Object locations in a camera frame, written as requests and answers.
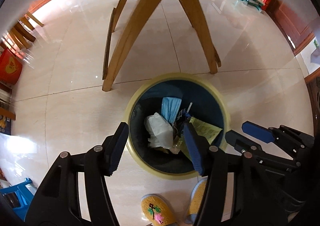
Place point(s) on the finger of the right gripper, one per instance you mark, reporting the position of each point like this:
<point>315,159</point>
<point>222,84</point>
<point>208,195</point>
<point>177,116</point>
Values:
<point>271,134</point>
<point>245,144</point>

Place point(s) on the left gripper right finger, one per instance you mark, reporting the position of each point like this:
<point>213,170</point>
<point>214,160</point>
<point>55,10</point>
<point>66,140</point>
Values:
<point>213,163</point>

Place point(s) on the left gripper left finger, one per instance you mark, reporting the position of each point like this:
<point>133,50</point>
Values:
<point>57,202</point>

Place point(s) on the yellow-green plastic wrapper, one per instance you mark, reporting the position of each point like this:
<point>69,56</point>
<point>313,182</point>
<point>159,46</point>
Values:
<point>208,131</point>

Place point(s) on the white paper tissue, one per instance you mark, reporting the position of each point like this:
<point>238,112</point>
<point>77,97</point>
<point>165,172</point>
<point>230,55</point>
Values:
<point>160,131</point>

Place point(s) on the yellow round trash bin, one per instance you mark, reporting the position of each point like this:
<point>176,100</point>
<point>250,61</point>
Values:
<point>200,99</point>

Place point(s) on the blue plastic stool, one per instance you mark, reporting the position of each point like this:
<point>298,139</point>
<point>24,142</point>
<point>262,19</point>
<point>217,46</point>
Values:
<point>19,197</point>

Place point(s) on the right yellow embroidered slipper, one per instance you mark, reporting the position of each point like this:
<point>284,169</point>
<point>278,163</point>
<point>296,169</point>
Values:
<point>195,201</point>

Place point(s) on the yellow embroidered slipper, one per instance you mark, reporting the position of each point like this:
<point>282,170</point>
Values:
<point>195,201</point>
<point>157,211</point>

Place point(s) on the blue face mask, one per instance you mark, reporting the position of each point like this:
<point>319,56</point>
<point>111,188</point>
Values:
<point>170,108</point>

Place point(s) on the left yellow embroidered slipper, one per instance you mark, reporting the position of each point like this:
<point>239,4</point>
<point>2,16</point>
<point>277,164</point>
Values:
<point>157,211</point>

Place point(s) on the brown wooden door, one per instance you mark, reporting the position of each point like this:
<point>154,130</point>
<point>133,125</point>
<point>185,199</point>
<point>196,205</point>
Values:
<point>297,33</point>

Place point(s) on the red bucket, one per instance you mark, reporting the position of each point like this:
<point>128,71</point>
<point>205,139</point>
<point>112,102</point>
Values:
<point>10,68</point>

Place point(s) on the wooden table legs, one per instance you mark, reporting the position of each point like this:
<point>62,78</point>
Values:
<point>141,54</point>

